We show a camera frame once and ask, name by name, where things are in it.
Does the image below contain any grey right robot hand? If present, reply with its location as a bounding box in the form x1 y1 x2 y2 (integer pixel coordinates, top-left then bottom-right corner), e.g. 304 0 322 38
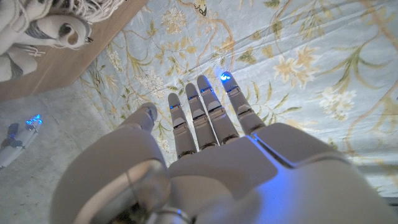
0 114 44 169

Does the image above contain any beige plaid fringed scarf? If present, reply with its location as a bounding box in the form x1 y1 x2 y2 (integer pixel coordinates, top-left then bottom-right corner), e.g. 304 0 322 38
0 0 125 82

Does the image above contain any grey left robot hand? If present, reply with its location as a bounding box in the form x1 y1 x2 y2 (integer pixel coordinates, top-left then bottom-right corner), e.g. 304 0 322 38
49 71 398 224

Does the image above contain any floral printed backdrop cloth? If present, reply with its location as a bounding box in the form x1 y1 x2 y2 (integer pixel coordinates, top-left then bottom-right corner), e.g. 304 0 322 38
79 0 398 197

